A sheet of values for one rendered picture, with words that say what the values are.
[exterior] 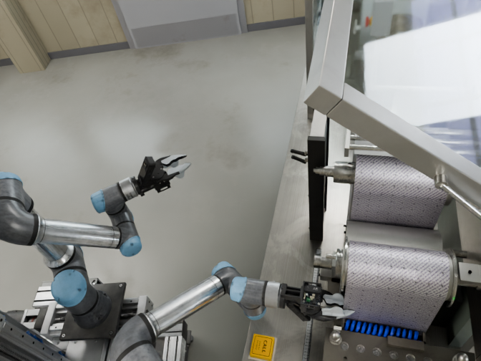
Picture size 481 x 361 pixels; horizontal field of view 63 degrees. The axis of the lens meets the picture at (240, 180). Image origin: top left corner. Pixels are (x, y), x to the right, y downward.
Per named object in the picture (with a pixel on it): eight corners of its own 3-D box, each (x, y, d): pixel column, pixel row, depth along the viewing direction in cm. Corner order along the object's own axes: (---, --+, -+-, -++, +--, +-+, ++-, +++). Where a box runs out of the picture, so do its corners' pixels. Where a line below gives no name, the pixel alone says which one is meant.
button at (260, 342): (254, 335, 132) (253, 333, 130) (275, 339, 131) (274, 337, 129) (250, 357, 128) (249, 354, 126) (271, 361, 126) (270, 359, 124)
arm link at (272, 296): (265, 310, 120) (270, 285, 125) (280, 313, 118) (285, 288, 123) (263, 300, 114) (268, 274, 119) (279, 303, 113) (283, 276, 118)
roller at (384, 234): (346, 233, 128) (348, 212, 118) (431, 243, 121) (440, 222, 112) (343, 267, 120) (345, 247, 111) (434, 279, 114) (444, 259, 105)
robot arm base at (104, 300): (69, 329, 152) (56, 320, 145) (79, 292, 162) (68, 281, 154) (107, 327, 150) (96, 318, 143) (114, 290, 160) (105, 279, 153)
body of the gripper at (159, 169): (165, 172, 149) (135, 185, 147) (159, 158, 142) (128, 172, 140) (172, 187, 145) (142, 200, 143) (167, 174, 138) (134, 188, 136)
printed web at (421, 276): (348, 231, 152) (358, 136, 114) (413, 238, 146) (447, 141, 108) (340, 331, 129) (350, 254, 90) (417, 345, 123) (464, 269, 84)
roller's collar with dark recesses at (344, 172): (334, 170, 121) (335, 156, 116) (354, 172, 119) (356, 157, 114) (332, 187, 117) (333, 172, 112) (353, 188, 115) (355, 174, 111)
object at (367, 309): (341, 316, 120) (345, 291, 106) (425, 331, 114) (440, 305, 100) (341, 318, 120) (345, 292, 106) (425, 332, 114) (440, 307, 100)
